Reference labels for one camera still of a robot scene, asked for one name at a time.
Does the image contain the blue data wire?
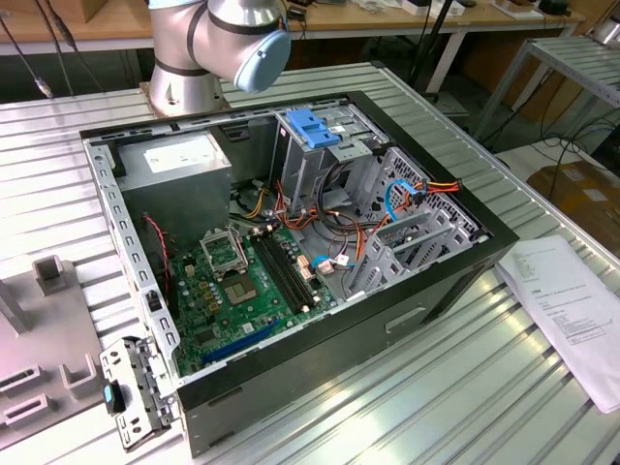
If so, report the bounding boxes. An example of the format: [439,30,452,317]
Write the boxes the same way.
[385,178,420,224]

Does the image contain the printed white paper sheets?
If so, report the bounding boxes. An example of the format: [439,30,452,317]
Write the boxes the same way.
[493,235,620,416]

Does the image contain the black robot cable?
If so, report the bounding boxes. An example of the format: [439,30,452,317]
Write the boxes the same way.
[47,0,106,93]

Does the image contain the brown cardboard floor box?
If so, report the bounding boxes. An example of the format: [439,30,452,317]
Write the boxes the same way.
[525,162,620,234]

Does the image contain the blue drive latch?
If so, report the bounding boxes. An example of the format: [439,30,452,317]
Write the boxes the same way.
[285,108,343,150]

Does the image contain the black open PC case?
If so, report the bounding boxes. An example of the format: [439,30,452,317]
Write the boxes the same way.
[78,89,520,459]

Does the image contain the orange red power wire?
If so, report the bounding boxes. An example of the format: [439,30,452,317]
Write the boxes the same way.
[414,177,464,208]

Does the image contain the metal disk bay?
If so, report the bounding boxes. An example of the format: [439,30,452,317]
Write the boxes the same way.
[346,208,479,299]

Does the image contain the wooden desk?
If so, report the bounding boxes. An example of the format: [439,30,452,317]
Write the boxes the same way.
[0,0,585,57]

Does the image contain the metal card retention bracket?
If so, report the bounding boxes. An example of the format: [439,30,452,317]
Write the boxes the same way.
[99,335,183,454]

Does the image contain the metal optical drive cage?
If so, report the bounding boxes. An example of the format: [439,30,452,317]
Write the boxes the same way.
[269,103,388,217]

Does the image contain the black blue bracket latch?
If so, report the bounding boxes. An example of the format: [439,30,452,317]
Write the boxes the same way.
[102,380,126,415]

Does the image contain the blue wire white plug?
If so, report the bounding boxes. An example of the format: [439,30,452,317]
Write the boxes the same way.
[309,254,358,276]

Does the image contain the shiny metal cylinder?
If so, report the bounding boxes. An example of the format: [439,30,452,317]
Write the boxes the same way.
[588,18,620,46]

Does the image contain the red black fan wire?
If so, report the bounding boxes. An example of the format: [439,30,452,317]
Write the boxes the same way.
[142,215,174,297]

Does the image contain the metal socket cover frame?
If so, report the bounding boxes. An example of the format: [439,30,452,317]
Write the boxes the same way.
[200,226,250,281]

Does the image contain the CPU socket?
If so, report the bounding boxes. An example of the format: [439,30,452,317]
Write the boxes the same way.
[221,273,259,307]

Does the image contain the blue expansion slot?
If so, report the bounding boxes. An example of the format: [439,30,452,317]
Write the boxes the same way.
[201,317,282,368]

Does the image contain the grey cable metal connector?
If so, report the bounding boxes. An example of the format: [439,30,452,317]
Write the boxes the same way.
[0,14,54,100]

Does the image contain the grey power supply unit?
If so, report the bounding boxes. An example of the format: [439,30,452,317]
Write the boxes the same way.
[114,131,234,249]

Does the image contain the black RAM slot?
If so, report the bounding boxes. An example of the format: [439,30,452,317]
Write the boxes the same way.
[263,232,314,307]
[269,230,320,304]
[249,235,301,314]
[256,233,307,311]

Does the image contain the orange black wire bundle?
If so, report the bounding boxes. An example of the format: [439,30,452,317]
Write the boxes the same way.
[231,162,388,234]

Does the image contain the green motherboard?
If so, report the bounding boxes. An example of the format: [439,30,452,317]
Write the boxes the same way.
[169,225,340,378]

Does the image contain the metal slat side table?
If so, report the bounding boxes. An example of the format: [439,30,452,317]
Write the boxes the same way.
[472,36,620,141]

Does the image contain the grey parts rack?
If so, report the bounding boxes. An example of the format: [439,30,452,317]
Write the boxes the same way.
[0,255,121,440]

